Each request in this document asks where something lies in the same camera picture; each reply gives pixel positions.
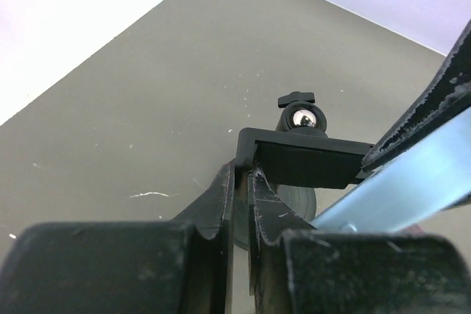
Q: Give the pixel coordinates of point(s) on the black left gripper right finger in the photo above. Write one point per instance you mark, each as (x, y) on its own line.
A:
(295, 268)

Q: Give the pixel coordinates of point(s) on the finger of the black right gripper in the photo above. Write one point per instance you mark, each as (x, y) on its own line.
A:
(444, 98)

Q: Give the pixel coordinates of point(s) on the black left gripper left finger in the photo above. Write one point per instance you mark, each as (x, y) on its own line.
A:
(183, 265)

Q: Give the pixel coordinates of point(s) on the phone with light blue case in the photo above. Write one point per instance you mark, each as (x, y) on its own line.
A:
(432, 175)

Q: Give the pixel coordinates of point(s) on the black phone stand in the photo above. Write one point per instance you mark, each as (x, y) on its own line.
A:
(297, 157)

